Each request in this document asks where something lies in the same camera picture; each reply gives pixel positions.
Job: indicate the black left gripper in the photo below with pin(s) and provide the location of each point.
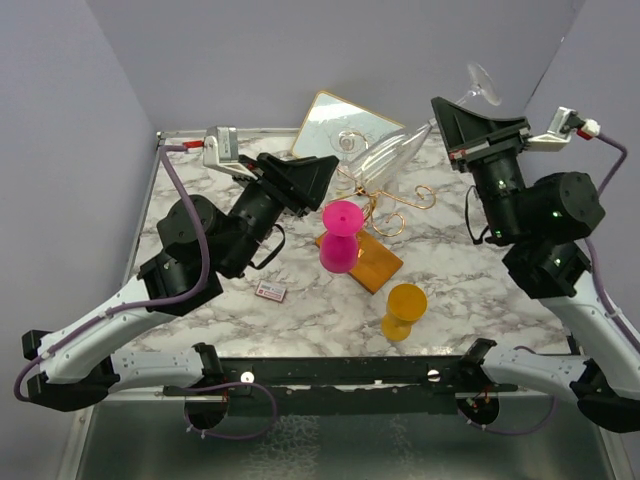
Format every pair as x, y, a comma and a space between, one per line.
297, 186

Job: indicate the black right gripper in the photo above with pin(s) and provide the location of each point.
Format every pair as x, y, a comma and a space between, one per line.
471, 137

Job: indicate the pink plastic goblet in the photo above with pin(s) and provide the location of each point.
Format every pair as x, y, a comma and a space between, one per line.
339, 247

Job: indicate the clear round wine glass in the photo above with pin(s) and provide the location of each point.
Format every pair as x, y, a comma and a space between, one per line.
347, 144

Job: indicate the small clear stemmed glass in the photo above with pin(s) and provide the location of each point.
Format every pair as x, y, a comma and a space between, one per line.
385, 158

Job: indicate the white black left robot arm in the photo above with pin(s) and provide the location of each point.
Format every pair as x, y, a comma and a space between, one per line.
80, 365

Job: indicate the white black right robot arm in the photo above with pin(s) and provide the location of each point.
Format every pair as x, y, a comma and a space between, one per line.
545, 228

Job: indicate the wooden rack base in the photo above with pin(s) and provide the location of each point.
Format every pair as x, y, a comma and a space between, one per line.
376, 264

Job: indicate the gold framed whiteboard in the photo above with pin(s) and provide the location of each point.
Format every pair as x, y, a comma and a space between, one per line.
329, 114

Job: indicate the small red white box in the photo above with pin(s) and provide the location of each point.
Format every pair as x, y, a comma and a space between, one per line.
271, 291

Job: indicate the yellow plastic goblet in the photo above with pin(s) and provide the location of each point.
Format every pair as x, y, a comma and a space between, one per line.
406, 305

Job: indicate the gold wire wine glass rack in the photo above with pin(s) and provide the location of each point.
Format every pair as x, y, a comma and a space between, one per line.
380, 207

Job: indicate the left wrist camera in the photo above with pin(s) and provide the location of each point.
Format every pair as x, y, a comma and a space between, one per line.
220, 152

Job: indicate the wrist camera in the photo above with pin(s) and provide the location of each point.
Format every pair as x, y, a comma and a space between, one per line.
220, 152
564, 124

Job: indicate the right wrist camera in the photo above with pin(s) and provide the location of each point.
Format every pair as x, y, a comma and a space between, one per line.
564, 124

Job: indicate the black mounting rail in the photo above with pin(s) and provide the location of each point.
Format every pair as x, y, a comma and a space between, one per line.
327, 386

